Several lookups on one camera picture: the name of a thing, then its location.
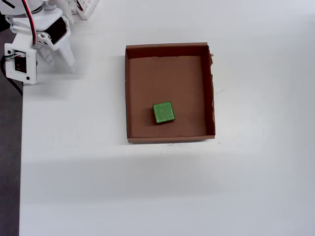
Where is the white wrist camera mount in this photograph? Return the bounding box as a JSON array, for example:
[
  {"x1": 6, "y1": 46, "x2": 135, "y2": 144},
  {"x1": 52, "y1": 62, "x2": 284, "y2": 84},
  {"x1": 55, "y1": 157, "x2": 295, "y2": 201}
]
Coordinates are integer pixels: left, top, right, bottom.
[{"x1": 4, "y1": 31, "x2": 38, "y2": 86}]

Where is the brown cardboard box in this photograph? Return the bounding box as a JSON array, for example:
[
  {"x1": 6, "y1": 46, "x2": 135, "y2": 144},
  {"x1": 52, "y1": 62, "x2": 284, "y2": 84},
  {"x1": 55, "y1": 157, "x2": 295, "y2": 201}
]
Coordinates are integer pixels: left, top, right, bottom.
[{"x1": 125, "y1": 42, "x2": 217, "y2": 145}]

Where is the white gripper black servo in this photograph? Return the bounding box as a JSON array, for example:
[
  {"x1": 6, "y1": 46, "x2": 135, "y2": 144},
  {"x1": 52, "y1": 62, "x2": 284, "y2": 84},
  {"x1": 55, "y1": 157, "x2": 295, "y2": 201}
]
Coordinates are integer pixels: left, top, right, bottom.
[{"x1": 6, "y1": 8, "x2": 76, "y2": 73}]

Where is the green cube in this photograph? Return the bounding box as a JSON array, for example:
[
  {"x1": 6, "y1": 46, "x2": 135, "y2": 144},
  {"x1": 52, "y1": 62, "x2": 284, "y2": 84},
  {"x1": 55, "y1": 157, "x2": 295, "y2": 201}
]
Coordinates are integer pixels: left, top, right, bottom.
[{"x1": 152, "y1": 100, "x2": 177, "y2": 125}]

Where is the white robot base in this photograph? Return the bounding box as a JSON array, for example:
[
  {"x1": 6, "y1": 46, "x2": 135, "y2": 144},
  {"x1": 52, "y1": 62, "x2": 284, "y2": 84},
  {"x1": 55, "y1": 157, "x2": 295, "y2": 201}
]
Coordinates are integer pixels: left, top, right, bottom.
[{"x1": 73, "y1": 0, "x2": 100, "y2": 21}]

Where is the black camera cable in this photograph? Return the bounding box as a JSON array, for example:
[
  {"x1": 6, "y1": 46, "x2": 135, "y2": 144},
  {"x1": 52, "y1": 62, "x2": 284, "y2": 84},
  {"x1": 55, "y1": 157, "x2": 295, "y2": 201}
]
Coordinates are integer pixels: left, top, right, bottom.
[{"x1": 0, "y1": 55, "x2": 24, "y2": 95}]

